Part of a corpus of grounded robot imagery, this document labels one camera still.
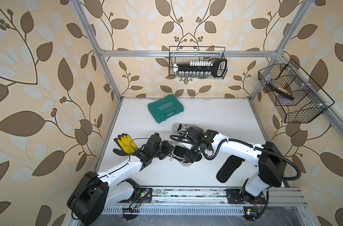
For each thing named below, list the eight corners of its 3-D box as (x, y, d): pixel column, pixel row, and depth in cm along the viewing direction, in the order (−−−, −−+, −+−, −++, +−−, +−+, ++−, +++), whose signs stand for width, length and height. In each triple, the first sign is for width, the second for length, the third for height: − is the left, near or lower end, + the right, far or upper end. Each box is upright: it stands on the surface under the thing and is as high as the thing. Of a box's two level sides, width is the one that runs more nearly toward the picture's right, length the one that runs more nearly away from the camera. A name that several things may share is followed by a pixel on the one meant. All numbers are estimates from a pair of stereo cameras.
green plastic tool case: (157, 124, 106) (157, 120, 102) (147, 108, 116) (146, 104, 112) (185, 110, 114) (186, 106, 110) (173, 97, 125) (173, 92, 121)
